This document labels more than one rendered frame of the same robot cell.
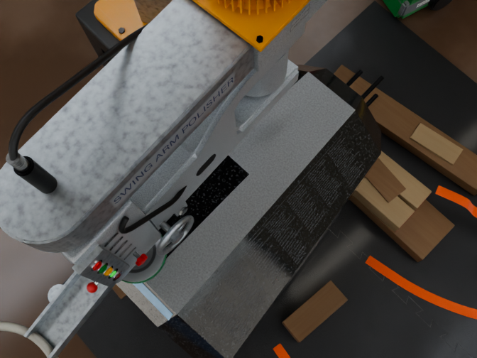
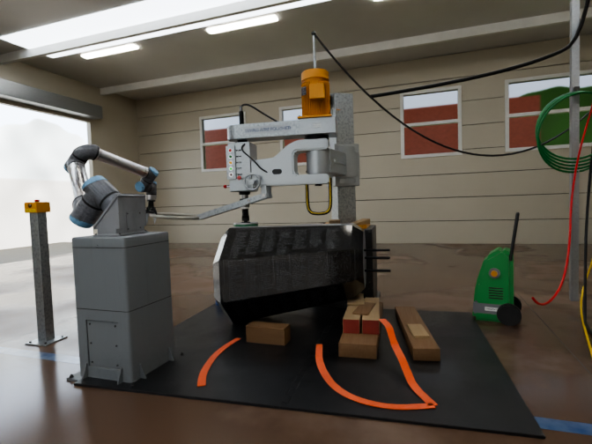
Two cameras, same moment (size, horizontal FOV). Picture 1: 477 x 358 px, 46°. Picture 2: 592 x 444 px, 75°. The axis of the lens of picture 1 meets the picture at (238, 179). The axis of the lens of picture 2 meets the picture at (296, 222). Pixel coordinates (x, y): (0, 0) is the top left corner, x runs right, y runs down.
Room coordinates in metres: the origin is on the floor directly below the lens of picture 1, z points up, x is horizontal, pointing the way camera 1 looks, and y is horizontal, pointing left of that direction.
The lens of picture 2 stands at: (-1.38, -2.58, 1.02)
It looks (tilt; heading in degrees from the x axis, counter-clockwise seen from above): 3 degrees down; 52
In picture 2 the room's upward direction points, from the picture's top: 2 degrees counter-clockwise
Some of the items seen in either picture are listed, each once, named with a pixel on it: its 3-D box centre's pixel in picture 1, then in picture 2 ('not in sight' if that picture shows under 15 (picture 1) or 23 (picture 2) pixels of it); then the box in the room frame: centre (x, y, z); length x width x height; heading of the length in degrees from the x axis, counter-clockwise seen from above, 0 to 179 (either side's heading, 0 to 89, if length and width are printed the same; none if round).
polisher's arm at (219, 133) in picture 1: (199, 126); (286, 168); (0.63, 0.09, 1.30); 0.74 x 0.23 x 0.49; 131
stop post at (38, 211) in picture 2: not in sight; (41, 271); (-1.11, 0.97, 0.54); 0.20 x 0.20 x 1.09; 37
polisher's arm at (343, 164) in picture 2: not in sight; (335, 164); (1.22, 0.10, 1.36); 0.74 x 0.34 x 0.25; 26
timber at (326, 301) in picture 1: (314, 311); (268, 332); (0.13, -0.27, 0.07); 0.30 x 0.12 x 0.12; 122
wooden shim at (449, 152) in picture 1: (436, 143); (418, 330); (0.87, -1.02, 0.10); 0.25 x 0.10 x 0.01; 46
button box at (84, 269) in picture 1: (103, 267); (231, 162); (0.25, 0.38, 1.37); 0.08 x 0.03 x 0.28; 131
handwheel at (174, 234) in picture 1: (166, 227); (253, 181); (0.37, 0.23, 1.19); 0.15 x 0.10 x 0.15; 131
